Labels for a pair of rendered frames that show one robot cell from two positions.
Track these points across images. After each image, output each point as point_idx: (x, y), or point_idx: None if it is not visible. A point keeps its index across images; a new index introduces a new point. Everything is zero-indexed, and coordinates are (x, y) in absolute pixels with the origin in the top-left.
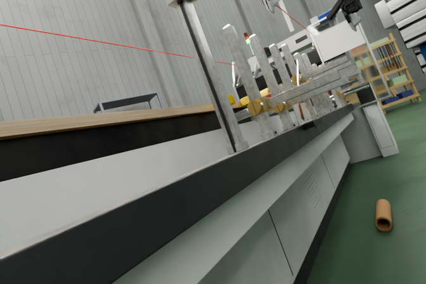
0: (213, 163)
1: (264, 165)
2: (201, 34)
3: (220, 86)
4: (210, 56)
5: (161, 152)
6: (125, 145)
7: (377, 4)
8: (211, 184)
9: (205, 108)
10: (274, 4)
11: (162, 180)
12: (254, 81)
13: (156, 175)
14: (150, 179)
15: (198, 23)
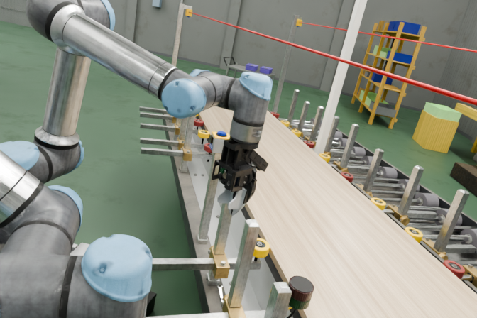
0: (189, 218)
1: (192, 255)
2: (210, 174)
3: (204, 205)
4: (207, 188)
5: (242, 220)
6: None
7: (89, 244)
8: (185, 218)
9: (261, 236)
10: (226, 203)
11: (237, 229)
12: (217, 238)
13: (237, 224)
14: (236, 221)
15: (211, 167)
